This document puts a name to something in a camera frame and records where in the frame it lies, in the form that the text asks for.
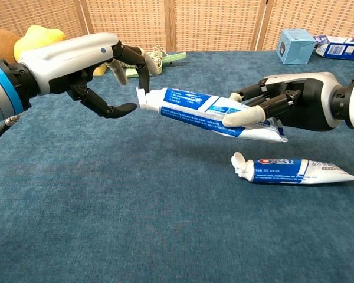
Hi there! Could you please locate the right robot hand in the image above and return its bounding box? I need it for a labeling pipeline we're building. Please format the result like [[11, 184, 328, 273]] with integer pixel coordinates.
[[222, 71, 343, 132]]

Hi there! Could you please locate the light green dustpan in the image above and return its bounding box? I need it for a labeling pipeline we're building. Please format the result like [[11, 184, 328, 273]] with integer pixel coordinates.
[[124, 51, 188, 79]]

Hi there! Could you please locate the blue toothpaste carton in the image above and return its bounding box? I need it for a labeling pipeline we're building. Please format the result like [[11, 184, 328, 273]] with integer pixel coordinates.
[[314, 35, 354, 62]]

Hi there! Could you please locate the brown plush toy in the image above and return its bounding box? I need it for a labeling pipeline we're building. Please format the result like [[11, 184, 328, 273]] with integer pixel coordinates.
[[0, 28, 20, 64]]

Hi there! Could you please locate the light blue cardboard box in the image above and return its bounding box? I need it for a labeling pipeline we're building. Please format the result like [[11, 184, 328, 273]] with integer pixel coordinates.
[[276, 28, 317, 65]]

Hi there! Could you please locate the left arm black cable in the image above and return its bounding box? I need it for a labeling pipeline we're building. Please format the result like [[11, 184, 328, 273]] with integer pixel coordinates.
[[0, 114, 21, 146]]

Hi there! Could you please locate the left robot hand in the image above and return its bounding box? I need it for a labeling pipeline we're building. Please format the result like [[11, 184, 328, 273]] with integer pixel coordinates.
[[17, 32, 163, 119]]

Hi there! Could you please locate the yellow plush toy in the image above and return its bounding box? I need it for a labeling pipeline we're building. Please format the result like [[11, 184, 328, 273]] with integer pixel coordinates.
[[13, 25, 66, 62]]

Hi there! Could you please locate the blue white toothpaste tube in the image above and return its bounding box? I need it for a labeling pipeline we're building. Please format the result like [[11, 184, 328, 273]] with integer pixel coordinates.
[[136, 87, 289, 143], [231, 152, 354, 185]]

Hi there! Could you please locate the wicker folding screen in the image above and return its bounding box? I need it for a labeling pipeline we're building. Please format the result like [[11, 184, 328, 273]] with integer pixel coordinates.
[[0, 0, 354, 52]]

